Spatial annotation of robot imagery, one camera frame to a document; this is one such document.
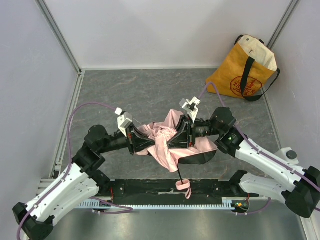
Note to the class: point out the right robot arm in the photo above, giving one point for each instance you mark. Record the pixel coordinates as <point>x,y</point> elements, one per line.
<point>296,187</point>

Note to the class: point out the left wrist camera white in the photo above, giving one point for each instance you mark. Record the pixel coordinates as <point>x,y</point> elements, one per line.
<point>124,120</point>

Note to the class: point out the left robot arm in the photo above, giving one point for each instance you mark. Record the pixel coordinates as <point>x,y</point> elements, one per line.
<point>38,219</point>

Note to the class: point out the aluminium rail frame front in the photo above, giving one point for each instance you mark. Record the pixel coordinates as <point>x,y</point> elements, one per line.
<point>61,190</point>

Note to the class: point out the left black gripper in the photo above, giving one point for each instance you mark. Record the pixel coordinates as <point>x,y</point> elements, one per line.
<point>131,141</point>

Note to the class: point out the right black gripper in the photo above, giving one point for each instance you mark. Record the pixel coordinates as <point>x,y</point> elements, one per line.
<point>188,133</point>

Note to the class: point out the light blue cable duct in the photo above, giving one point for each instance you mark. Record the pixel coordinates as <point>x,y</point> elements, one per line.
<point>98,205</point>

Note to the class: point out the pink folding umbrella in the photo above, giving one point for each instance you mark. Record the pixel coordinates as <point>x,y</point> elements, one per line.
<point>201,151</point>

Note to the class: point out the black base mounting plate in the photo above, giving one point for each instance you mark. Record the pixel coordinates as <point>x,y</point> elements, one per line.
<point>164,192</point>

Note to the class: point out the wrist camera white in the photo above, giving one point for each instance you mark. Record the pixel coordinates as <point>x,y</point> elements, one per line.
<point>191,107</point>
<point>124,120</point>

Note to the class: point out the white box with grey knob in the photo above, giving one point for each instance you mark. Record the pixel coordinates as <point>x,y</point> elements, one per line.
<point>288,155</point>

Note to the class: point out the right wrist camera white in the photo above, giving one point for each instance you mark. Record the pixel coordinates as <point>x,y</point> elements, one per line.
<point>191,107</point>

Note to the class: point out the yellow Trader Joe's tote bag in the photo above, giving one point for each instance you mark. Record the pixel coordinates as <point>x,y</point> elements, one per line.
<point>245,70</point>

